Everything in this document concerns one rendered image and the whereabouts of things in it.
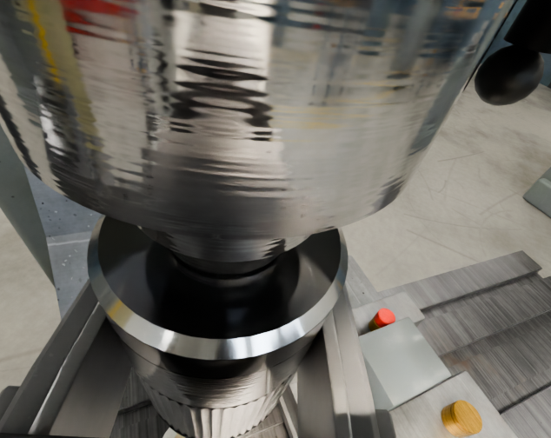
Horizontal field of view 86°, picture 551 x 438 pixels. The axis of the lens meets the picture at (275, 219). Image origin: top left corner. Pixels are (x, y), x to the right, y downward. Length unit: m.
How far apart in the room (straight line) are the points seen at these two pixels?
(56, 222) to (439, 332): 0.55
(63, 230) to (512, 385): 0.62
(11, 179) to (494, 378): 0.68
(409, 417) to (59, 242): 0.45
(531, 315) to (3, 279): 1.83
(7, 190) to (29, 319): 1.14
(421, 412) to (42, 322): 1.48
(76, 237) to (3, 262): 1.40
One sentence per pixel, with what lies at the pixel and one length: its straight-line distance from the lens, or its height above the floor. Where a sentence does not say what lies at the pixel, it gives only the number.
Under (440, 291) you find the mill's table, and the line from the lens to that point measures 0.55.
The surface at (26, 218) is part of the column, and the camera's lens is 0.58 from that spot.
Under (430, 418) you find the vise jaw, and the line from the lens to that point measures 0.31.
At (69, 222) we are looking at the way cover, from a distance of 0.49.
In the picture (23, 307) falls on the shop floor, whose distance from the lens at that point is 1.69.
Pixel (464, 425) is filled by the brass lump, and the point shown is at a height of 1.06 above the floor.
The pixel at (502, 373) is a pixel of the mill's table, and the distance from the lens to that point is 0.53.
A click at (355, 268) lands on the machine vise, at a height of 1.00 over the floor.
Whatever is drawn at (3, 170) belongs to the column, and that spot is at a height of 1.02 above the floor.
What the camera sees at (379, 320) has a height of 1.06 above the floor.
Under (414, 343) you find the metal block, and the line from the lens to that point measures 0.29.
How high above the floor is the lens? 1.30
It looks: 44 degrees down
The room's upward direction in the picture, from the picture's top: 12 degrees clockwise
